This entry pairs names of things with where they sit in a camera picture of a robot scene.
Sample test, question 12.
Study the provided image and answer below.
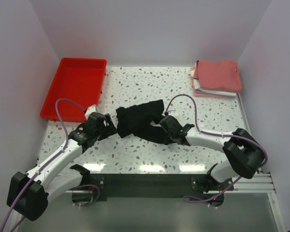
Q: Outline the black t shirt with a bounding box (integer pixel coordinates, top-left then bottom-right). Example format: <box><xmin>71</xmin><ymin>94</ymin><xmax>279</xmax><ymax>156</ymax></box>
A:
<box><xmin>116</xmin><ymin>100</ymin><xmax>174</xmax><ymax>145</ymax></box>

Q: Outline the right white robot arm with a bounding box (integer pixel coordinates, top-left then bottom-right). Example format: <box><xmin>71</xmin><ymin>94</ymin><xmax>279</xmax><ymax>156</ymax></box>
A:
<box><xmin>159</xmin><ymin>115</ymin><xmax>268</xmax><ymax>192</ymax></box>

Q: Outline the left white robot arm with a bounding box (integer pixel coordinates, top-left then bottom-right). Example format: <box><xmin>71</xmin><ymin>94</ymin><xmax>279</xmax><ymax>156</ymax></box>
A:
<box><xmin>7</xmin><ymin>112</ymin><xmax>117</xmax><ymax>221</ymax></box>

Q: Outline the lavender folded t shirt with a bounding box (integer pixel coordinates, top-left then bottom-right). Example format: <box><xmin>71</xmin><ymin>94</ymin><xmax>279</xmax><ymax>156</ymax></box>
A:
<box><xmin>195</xmin><ymin>89</ymin><xmax>236</xmax><ymax>97</ymax></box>

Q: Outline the red plastic tray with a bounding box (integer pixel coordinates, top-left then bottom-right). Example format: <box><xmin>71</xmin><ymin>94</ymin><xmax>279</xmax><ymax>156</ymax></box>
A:
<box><xmin>40</xmin><ymin>58</ymin><xmax>107</xmax><ymax>121</ymax></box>

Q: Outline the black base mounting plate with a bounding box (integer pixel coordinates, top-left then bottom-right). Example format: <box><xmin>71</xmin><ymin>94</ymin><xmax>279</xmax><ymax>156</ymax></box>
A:
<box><xmin>71</xmin><ymin>174</ymin><xmax>233</xmax><ymax>206</ymax></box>

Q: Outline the pink folded t shirt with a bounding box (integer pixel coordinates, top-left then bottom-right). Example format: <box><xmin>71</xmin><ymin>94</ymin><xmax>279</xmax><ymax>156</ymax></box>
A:
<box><xmin>193</xmin><ymin>59</ymin><xmax>243</xmax><ymax>93</ymax></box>

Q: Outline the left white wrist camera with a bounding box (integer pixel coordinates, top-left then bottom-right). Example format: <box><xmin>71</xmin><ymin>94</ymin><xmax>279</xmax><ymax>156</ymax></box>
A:
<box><xmin>85</xmin><ymin>104</ymin><xmax>98</xmax><ymax>120</ymax></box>

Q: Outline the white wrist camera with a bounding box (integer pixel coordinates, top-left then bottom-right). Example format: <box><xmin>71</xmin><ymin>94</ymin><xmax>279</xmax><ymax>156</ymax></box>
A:
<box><xmin>165</xmin><ymin>110</ymin><xmax>179</xmax><ymax>117</ymax></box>
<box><xmin>85</xmin><ymin>104</ymin><xmax>98</xmax><ymax>120</ymax></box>

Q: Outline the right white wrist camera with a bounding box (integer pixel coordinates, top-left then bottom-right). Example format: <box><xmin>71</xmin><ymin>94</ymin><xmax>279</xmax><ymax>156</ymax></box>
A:
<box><xmin>165</xmin><ymin>110</ymin><xmax>179</xmax><ymax>117</ymax></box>

